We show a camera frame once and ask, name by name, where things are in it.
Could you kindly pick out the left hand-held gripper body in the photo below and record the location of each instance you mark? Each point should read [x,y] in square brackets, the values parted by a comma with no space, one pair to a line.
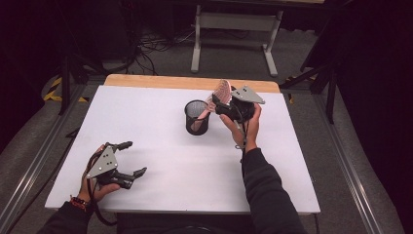
[103,163]

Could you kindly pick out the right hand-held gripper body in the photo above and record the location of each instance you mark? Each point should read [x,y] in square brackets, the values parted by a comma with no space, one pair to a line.
[242,104]

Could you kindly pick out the pink hairbrush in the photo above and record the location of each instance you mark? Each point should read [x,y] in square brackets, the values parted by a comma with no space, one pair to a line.
[221,91]

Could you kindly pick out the black mesh pen cup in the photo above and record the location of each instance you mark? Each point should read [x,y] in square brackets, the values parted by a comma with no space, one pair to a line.
[196,125]

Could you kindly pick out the person's left hand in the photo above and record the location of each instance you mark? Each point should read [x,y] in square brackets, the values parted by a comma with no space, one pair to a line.
[97,191]

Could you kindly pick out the person's right hand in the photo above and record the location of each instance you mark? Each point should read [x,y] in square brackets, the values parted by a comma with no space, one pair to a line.
[250,133]

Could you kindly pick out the white board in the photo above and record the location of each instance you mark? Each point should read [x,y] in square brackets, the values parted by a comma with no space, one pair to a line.
[181,175]

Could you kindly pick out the person's lap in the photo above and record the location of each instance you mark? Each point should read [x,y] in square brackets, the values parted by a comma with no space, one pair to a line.
[181,226]

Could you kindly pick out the black metal stand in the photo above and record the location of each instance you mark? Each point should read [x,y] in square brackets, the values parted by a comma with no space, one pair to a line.
[329,94]
[66,84]

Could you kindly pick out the yellow and black hazard tape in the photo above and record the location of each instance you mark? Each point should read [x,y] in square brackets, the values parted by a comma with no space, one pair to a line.
[53,92]

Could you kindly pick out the aluminium floor rail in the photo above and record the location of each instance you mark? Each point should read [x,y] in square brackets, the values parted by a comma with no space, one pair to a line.
[349,162]
[35,162]

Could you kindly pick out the white metal table frame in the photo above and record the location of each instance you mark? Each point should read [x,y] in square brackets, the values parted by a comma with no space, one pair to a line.
[235,22]

